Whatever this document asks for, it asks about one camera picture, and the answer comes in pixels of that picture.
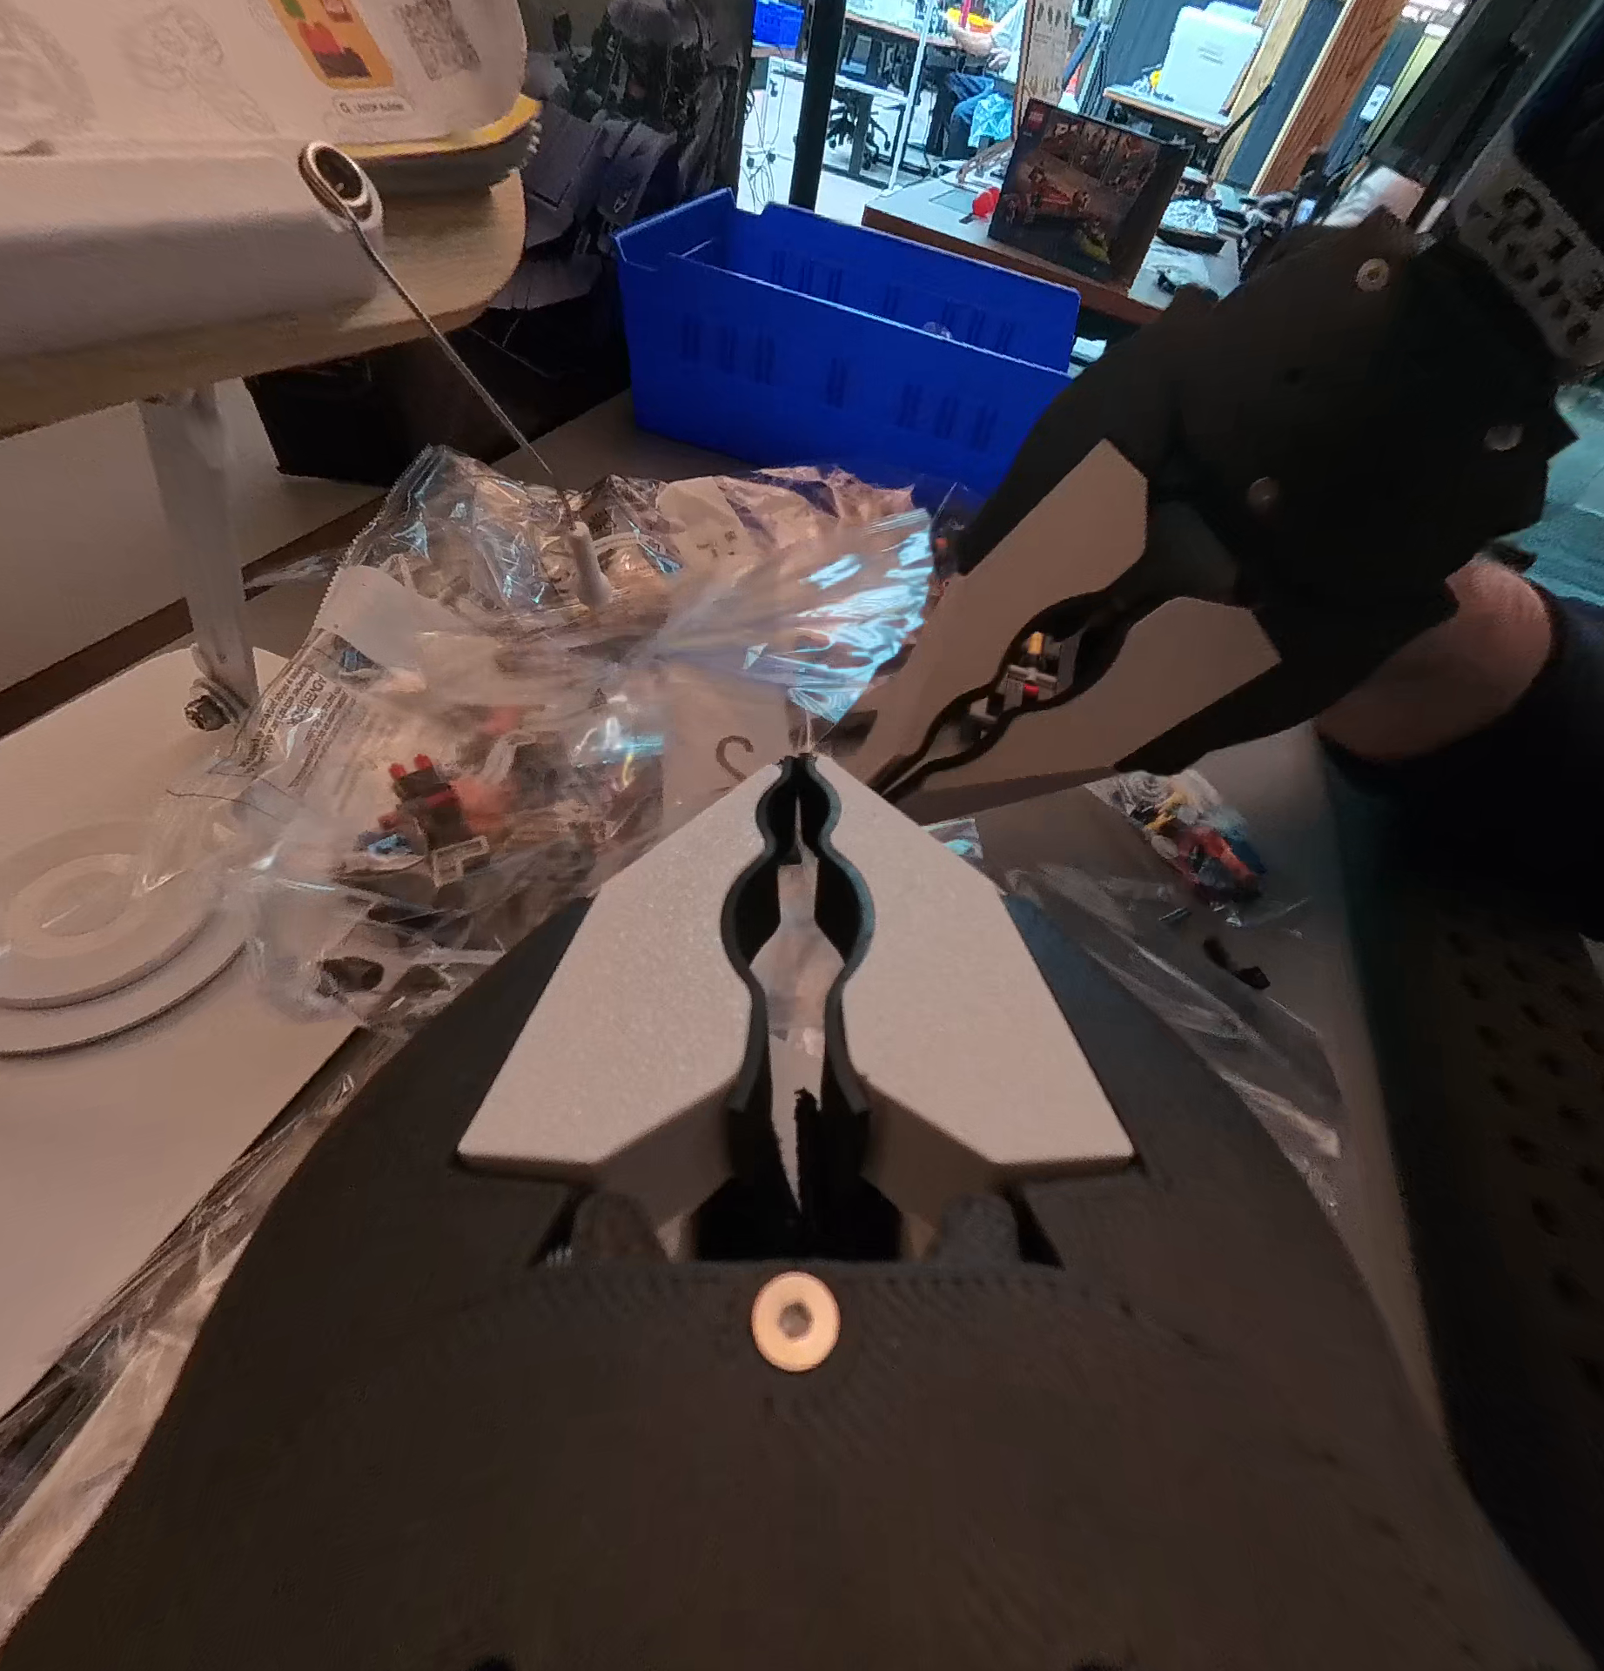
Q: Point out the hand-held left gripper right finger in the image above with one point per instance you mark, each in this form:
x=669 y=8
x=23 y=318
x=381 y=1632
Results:
x=969 y=1035

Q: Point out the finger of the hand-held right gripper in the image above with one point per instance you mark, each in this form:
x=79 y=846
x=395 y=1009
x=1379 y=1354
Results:
x=1038 y=546
x=1183 y=693

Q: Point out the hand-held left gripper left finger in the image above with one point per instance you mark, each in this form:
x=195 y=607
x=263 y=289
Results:
x=617 y=1035

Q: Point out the grey lego chassis assembly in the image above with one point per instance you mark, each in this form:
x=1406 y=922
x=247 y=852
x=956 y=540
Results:
x=1038 y=673

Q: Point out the clear plastic bag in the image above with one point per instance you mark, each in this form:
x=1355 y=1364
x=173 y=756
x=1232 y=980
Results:
x=1183 y=1007

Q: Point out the clear bag tall white label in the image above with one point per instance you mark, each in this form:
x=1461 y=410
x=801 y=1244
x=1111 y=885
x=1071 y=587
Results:
x=753 y=626

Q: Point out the scattered loose lego pieces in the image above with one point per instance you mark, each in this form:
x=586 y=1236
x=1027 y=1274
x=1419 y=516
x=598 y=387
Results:
x=1240 y=966

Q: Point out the colourful lego set box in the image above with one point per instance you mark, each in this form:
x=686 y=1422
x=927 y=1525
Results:
x=1089 y=197

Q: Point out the person's right hand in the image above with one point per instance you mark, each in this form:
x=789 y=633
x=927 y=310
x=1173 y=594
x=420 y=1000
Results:
x=1466 y=650

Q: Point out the small zip bag colourful parts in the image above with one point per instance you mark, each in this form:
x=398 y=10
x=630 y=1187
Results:
x=1204 y=841

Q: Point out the blue plastic bin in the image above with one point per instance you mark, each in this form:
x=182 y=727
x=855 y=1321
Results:
x=826 y=341

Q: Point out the small red object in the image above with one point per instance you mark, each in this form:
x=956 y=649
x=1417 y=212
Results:
x=987 y=207

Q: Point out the wooden background desk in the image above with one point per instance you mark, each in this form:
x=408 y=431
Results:
x=918 y=218

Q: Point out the white container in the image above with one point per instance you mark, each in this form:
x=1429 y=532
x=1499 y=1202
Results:
x=1204 y=59

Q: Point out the tall cardboard box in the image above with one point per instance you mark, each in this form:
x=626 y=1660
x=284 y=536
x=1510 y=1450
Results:
x=1047 y=45

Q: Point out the small blue crate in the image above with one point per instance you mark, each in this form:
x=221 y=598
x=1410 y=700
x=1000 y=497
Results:
x=781 y=21

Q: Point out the black perforated board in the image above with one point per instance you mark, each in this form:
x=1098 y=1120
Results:
x=1535 y=1237

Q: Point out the white tapered rod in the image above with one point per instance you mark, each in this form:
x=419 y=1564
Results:
x=208 y=560

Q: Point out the wooden side table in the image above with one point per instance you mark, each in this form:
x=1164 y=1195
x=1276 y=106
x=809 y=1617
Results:
x=462 y=262

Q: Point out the clear bag long dark parts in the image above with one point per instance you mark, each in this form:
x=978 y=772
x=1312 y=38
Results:
x=32 y=1463

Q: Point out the instruction booklet stack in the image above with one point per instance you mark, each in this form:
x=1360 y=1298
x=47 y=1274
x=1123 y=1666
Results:
x=166 y=63

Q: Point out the wooden post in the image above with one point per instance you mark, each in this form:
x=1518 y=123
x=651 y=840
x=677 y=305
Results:
x=1330 y=77

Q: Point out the black vertical post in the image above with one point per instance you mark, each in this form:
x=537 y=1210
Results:
x=820 y=92

